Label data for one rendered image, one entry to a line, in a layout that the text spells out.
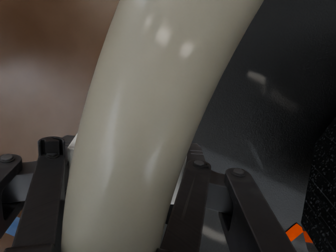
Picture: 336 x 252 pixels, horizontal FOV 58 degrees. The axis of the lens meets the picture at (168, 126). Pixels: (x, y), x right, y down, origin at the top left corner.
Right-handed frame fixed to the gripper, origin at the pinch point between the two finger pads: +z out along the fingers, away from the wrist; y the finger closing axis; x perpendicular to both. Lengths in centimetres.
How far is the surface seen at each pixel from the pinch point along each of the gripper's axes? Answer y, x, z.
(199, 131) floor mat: 18, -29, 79
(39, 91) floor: -38, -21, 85
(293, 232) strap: 57, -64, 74
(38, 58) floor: -37, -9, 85
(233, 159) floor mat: 31, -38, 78
